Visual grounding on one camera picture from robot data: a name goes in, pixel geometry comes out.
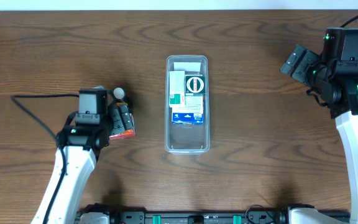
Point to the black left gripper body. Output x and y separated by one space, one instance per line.
120 117

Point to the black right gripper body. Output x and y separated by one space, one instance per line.
299 64

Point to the red Panadol box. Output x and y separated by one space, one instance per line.
119 132

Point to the dark syrup bottle white cap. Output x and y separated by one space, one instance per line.
121 98

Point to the white and green box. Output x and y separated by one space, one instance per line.
176 88

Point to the long blue box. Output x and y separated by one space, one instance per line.
191 113

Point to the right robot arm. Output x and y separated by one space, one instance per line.
332 79

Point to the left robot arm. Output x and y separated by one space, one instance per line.
74 163

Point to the clear plastic container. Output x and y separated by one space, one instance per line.
188 139

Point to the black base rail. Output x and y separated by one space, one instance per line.
292 213

